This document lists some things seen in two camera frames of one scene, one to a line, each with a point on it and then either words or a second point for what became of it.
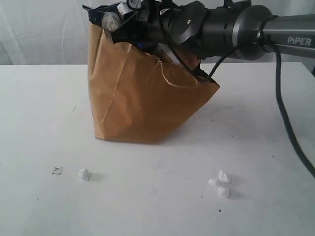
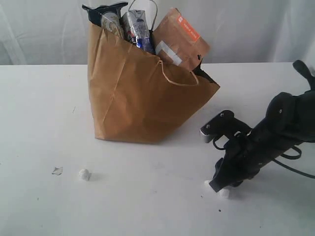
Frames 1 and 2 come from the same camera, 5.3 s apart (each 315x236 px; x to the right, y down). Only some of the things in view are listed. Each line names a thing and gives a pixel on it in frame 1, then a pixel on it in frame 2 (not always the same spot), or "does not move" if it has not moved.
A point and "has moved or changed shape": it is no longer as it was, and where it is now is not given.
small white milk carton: (161, 48) has moved or changed shape
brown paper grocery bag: (138, 97) does not move
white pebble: (223, 192) does not move
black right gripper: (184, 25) to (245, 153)
